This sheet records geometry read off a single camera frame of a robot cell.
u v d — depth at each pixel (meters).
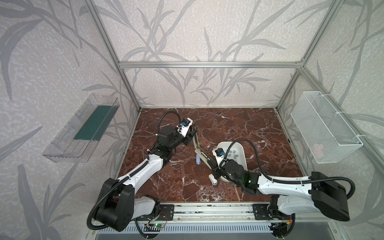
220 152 0.66
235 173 0.57
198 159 0.89
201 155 0.80
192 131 0.79
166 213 0.72
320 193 0.42
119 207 0.40
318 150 0.72
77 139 0.64
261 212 0.72
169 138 0.63
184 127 0.68
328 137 0.63
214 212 0.75
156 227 0.71
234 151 0.96
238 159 0.93
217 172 0.68
